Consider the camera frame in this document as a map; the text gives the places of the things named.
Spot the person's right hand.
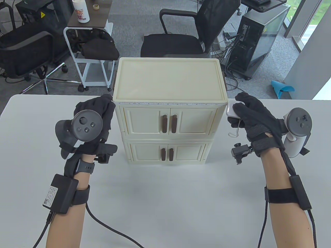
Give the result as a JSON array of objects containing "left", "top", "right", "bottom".
[{"left": 228, "top": 92, "right": 286, "bottom": 157}]

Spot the person's left hand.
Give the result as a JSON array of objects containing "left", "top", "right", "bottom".
[{"left": 74, "top": 94, "right": 116, "bottom": 155}]

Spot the small white box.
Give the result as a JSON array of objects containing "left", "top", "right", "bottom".
[{"left": 115, "top": 101, "right": 242, "bottom": 137}]

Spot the cream plastic cabinet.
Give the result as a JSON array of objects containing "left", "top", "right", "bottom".
[{"left": 112, "top": 57, "right": 228, "bottom": 165}]

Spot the person's left forearm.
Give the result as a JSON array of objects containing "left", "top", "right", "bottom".
[{"left": 46, "top": 155, "right": 91, "bottom": 248}]

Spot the person's right forearm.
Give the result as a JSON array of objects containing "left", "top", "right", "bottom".
[{"left": 260, "top": 149, "right": 314, "bottom": 248}]

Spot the dark grey hand controller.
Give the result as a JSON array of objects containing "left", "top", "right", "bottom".
[{"left": 55, "top": 110, "right": 103, "bottom": 160}]

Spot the white and grey hand controller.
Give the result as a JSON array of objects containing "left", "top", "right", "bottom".
[{"left": 283, "top": 107, "right": 312, "bottom": 158}]

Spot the blue plastic dustpan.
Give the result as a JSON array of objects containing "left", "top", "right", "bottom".
[{"left": 271, "top": 80, "right": 295, "bottom": 99}]

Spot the black bag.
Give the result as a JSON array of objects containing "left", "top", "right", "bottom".
[{"left": 71, "top": 28, "right": 120, "bottom": 61}]

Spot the black smartwatch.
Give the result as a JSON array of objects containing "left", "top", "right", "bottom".
[{"left": 75, "top": 160, "right": 95, "bottom": 175}]

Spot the black computer tower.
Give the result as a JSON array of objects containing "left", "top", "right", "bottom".
[{"left": 229, "top": 4, "right": 290, "bottom": 80}]

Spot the white power strip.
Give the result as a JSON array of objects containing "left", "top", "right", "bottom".
[{"left": 217, "top": 30, "right": 232, "bottom": 53}]

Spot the white cart with wooden top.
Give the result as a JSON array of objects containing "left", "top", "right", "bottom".
[{"left": 63, "top": 0, "right": 116, "bottom": 92}]

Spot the black mesh office chair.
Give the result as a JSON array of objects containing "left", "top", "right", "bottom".
[{"left": 141, "top": 0, "right": 241, "bottom": 58}]

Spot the white printed bottle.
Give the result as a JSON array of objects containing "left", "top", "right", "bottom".
[{"left": 72, "top": 0, "right": 90, "bottom": 23}]

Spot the black office chair chrome base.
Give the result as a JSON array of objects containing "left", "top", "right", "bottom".
[{"left": 0, "top": 25, "right": 68, "bottom": 95}]

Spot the black case with yellow sticker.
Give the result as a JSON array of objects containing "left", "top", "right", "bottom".
[{"left": 16, "top": 0, "right": 75, "bottom": 36}]

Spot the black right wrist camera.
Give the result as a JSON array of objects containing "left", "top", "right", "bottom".
[{"left": 231, "top": 143, "right": 255, "bottom": 165}]

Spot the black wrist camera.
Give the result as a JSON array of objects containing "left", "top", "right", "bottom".
[
  {"left": 231, "top": 143, "right": 255, "bottom": 165},
  {"left": 94, "top": 144, "right": 118, "bottom": 164}
]

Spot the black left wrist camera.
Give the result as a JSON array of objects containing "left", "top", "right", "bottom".
[{"left": 94, "top": 144, "right": 118, "bottom": 164}]

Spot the black slim sensor pack strap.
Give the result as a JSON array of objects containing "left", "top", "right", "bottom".
[{"left": 264, "top": 175, "right": 312, "bottom": 210}]

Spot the black labelled sensor pack strap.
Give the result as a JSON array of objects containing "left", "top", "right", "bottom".
[{"left": 43, "top": 174, "right": 90, "bottom": 215}]

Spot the black braided cable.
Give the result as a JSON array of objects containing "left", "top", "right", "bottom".
[
  {"left": 307, "top": 209, "right": 318, "bottom": 248},
  {"left": 257, "top": 200, "right": 269, "bottom": 248}
]

